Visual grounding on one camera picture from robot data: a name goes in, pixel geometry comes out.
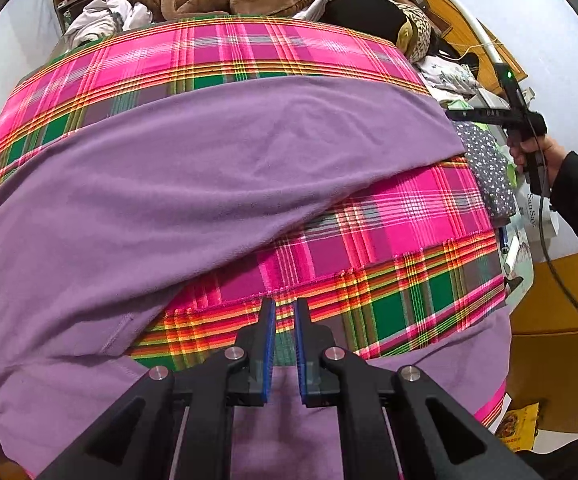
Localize white floral cloth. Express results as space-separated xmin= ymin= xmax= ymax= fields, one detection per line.
xmin=416 ymin=55 xmax=480 ymax=98

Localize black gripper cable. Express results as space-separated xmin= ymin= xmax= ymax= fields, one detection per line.
xmin=529 ymin=125 xmax=578 ymax=348

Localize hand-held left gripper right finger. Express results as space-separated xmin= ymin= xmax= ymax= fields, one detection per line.
xmin=294 ymin=297 xmax=545 ymax=480

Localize person's right hand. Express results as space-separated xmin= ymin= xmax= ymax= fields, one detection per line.
xmin=507 ymin=137 xmax=567 ymax=181

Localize grey dotted cloth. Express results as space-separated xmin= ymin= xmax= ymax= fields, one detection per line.
xmin=456 ymin=122 xmax=517 ymax=223

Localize white plastic pipe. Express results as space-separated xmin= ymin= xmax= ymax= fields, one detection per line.
xmin=409 ymin=0 xmax=502 ymax=68

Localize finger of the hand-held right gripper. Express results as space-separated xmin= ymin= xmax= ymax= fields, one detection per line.
xmin=444 ymin=107 xmax=507 ymax=125

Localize white cardboard box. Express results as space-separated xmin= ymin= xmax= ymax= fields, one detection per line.
xmin=519 ymin=185 xmax=562 ymax=243

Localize white storage box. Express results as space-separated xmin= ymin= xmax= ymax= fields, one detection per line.
xmin=474 ymin=87 xmax=512 ymax=116

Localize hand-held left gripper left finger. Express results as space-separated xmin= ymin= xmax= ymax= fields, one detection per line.
xmin=36 ymin=297 xmax=277 ymax=480

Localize pink plaid blanket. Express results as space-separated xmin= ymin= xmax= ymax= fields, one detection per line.
xmin=0 ymin=16 xmax=512 ymax=428

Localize wooden headboard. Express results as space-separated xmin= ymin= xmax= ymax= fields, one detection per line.
xmin=369 ymin=0 xmax=527 ymax=91

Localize black cushion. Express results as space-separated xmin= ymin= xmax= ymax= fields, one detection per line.
xmin=319 ymin=0 xmax=405 ymax=43

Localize yellow snack packet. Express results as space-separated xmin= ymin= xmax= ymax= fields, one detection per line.
xmin=494 ymin=404 xmax=540 ymax=453

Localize white clothes pile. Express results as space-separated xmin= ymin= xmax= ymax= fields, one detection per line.
xmin=64 ymin=0 xmax=155 ymax=46

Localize leopard print bag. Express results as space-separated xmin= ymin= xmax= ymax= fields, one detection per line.
xmin=396 ymin=2 xmax=432 ymax=61

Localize purple fleece pants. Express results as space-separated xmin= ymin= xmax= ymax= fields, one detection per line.
xmin=0 ymin=76 xmax=512 ymax=480

